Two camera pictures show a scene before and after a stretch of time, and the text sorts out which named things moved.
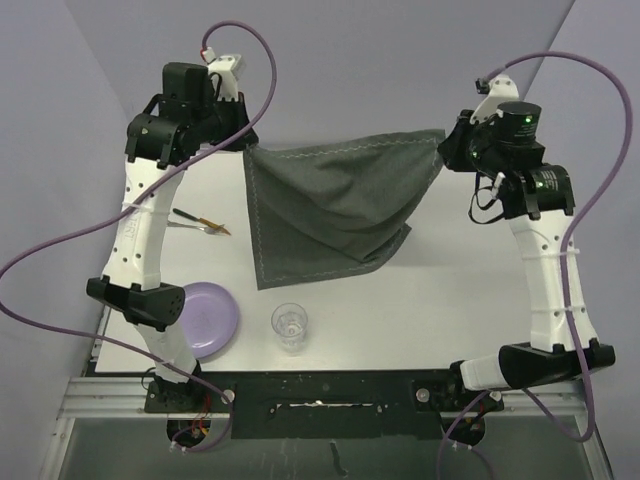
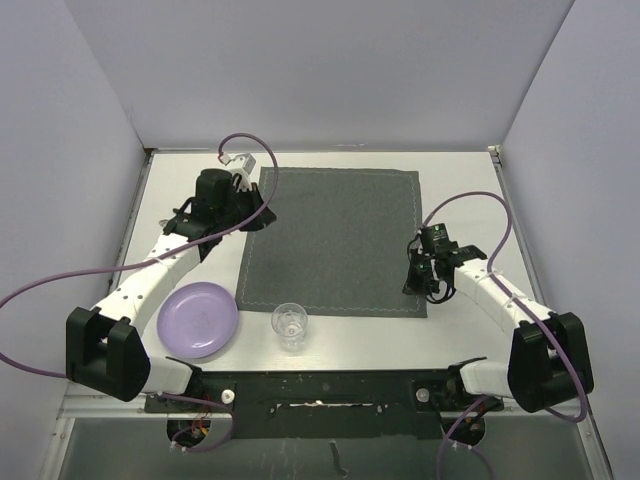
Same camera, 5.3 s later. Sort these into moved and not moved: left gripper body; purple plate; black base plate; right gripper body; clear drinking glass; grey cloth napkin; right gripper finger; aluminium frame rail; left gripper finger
Moved: left gripper body; grey cloth napkin; left gripper finger; right gripper finger; right gripper body
Not moved: clear drinking glass; purple plate; aluminium frame rail; black base plate
